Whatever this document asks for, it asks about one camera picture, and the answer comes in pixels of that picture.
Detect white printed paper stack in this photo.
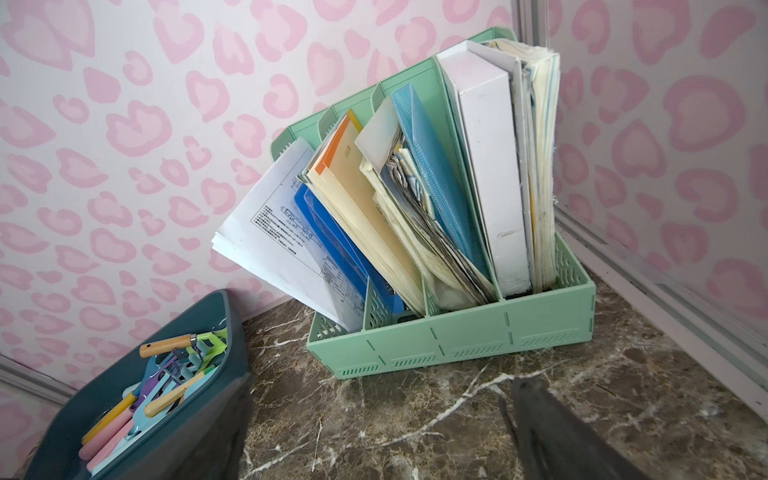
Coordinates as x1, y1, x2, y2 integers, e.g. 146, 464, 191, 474
212, 139, 364, 333

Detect light blue mesh folder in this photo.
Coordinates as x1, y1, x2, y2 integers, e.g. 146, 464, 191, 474
390, 84, 489, 276

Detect purple rake pink handle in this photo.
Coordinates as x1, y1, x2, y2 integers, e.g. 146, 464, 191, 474
87, 420, 134, 474
78, 353, 174, 461

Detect green rake wooden handle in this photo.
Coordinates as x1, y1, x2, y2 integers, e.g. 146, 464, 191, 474
144, 365, 218, 418

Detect white binder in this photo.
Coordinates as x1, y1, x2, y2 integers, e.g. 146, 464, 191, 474
437, 41, 533, 298

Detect light blue rake teal handle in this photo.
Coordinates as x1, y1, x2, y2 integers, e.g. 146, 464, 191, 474
90, 353, 204, 477

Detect blue plastic folder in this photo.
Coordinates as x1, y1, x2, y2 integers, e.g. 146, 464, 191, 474
294, 184, 407, 314

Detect lime rake wooden handle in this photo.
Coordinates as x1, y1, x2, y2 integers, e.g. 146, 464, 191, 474
139, 328, 228, 369

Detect cream and orange folders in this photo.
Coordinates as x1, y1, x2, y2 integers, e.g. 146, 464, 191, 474
300, 111, 426, 316

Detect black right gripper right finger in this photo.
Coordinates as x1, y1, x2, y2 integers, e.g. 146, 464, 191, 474
505, 377, 648, 479

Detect worn paper stack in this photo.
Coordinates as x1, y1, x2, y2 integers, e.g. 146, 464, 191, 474
484, 38, 561, 293

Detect blue rake yellow handle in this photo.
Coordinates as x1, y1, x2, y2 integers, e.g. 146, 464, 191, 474
81, 392, 138, 446

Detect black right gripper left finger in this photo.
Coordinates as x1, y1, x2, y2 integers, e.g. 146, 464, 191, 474
197, 374, 252, 479

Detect teal plastic storage box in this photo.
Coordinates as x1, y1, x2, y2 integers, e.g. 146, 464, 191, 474
24, 290, 250, 479

